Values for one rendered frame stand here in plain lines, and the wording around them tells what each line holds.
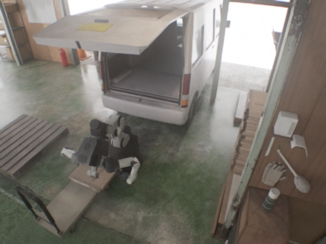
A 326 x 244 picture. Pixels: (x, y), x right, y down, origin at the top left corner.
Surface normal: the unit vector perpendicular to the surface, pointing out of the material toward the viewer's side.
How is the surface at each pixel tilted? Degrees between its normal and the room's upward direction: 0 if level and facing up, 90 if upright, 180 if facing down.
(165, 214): 0
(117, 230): 0
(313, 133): 90
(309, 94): 90
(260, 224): 0
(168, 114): 86
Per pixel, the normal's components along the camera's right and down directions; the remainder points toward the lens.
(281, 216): 0.00, -0.81
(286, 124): -0.37, 0.55
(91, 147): -0.32, -0.51
